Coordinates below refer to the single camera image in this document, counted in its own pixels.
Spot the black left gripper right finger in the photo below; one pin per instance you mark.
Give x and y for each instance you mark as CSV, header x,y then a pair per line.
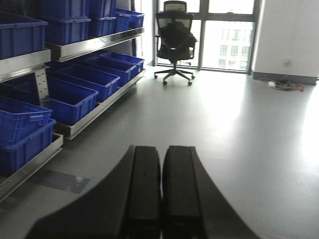
x,y
193,206

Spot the left steel shelf rack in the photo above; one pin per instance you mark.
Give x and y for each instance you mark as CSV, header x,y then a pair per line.
x,y
86,108

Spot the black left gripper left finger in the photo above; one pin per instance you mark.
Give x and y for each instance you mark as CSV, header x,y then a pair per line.
x,y
124,205

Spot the black office chair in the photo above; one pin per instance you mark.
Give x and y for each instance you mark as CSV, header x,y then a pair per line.
x,y
176,40

